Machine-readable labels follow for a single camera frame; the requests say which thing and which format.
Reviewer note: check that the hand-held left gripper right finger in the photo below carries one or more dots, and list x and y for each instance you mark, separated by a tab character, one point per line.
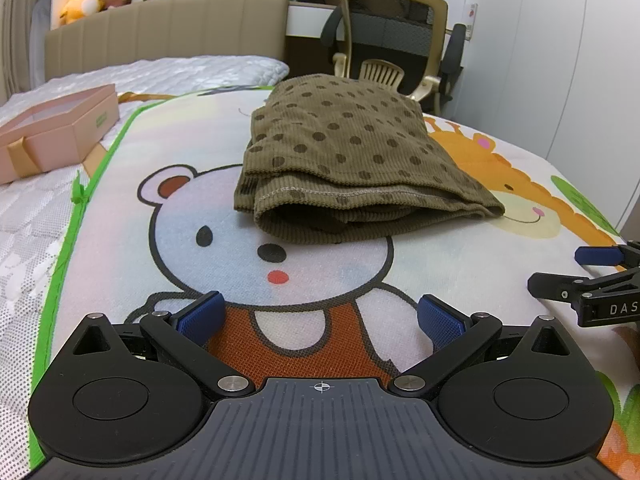
442	320

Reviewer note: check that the white desk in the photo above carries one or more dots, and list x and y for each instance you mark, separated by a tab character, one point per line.
310	17

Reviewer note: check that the grey curtain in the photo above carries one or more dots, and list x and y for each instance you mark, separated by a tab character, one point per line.
15	35

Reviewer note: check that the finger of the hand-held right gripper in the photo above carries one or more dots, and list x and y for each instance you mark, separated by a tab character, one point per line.
600	256
560	285

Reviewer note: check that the white wardrobe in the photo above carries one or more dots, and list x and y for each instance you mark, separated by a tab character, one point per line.
560	60

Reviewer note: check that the pink gift box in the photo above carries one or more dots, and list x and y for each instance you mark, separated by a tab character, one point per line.
55	135

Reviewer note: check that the cartoon animal printed mat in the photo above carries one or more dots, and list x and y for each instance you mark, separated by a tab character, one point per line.
200	200

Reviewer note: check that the beige and black office chair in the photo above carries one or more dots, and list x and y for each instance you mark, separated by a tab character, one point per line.
390	30

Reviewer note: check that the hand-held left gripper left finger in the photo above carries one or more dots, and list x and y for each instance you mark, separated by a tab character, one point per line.
200	317

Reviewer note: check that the white quilted mattress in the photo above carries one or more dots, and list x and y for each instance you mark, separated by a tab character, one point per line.
30	220

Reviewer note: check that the beige padded headboard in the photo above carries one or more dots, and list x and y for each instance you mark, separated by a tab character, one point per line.
175	25

